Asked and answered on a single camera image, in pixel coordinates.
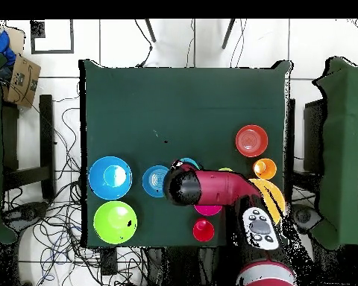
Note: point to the small light blue bowl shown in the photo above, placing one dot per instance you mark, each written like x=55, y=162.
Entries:
x=191, y=163

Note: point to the flat-bottomed blue bowl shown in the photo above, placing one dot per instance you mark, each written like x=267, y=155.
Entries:
x=150, y=181

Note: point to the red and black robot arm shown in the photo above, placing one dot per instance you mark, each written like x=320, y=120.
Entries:
x=220, y=187

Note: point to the pale yellow cup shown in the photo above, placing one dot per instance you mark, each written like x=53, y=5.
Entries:
x=225, y=169

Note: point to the magenta bowl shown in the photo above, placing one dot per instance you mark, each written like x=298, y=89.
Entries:
x=208, y=210

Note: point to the dark green tablecloth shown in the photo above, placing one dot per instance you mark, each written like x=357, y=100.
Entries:
x=179, y=104

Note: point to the red cup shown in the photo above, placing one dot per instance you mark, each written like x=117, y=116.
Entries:
x=203, y=234

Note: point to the orange bowl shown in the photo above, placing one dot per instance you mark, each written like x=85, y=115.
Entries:
x=251, y=141

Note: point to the large blue bowl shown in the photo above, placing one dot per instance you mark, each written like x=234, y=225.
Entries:
x=98, y=178

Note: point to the green bowl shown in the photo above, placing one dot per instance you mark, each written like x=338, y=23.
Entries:
x=107, y=226

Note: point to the amber yellow cup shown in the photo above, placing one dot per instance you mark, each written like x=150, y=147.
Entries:
x=270, y=171

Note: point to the large yellow bowl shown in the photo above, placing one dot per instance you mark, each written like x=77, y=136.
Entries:
x=271, y=196

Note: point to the cardboard box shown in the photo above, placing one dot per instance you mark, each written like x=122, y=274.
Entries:
x=22, y=83

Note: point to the blue cloth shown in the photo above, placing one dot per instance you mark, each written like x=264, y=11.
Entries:
x=1, y=47

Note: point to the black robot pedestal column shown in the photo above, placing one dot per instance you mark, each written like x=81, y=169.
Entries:
x=185, y=268

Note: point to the black stool frame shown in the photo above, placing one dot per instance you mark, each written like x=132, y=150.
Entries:
x=46, y=134

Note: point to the black pedestal foot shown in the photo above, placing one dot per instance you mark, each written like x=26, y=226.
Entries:
x=26, y=213
x=305, y=216

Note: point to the grey square frame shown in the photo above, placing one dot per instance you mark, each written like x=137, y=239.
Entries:
x=52, y=52

